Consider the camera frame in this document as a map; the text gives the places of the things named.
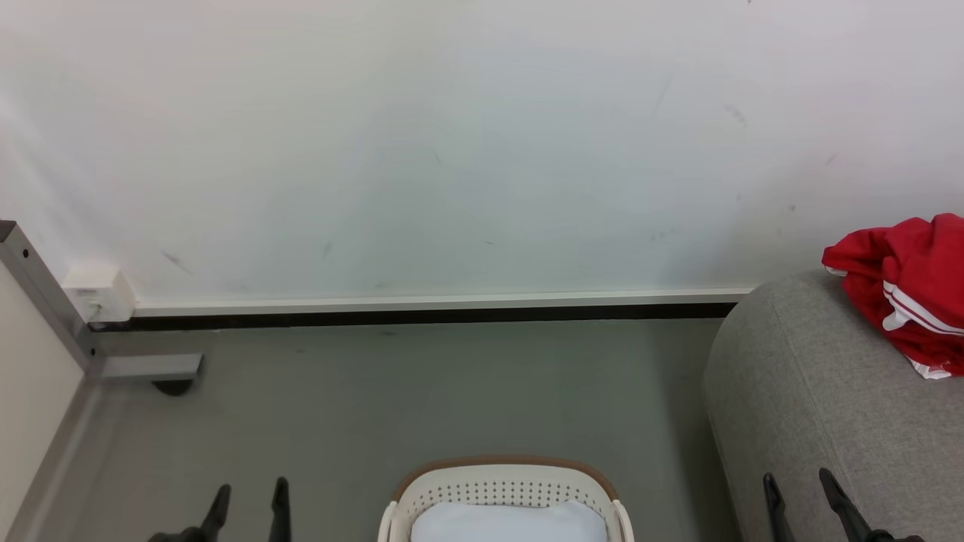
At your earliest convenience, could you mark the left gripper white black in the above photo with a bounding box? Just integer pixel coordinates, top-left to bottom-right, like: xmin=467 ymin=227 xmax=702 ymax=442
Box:
xmin=147 ymin=477 xmax=291 ymax=542

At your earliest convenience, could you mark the white wall socket box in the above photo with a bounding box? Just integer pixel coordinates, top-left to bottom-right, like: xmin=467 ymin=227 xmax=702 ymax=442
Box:
xmin=62 ymin=263 xmax=138 ymax=324

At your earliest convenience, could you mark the white perforated laundry basket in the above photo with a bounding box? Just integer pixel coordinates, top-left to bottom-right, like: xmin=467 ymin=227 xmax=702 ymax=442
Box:
xmin=377 ymin=455 xmax=636 ymax=542

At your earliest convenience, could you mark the white cloth in basket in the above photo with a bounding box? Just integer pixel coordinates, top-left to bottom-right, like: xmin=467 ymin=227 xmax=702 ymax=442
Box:
xmin=410 ymin=500 xmax=609 ymax=542

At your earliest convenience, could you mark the beige partition panel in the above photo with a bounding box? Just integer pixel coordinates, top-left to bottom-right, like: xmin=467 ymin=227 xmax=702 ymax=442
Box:
xmin=0 ymin=263 xmax=85 ymax=520

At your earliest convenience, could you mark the grey partition foot bar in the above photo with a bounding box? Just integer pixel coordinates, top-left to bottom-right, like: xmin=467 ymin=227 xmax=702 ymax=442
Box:
xmin=98 ymin=354 xmax=204 ymax=397

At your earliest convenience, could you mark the red garment with white stripes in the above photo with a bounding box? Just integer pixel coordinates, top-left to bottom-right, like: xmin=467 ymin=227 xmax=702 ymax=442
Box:
xmin=821 ymin=214 xmax=964 ymax=380

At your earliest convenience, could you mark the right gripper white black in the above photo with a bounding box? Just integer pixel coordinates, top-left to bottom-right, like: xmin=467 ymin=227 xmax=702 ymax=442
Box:
xmin=762 ymin=467 xmax=926 ymax=542

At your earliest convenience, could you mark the grey fabric sofa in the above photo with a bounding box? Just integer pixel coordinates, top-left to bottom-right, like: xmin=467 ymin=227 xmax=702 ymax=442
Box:
xmin=703 ymin=271 xmax=964 ymax=542

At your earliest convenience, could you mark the white wall cable trunking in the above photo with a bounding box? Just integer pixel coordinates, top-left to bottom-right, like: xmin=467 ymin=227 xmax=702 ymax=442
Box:
xmin=132 ymin=286 xmax=756 ymax=318

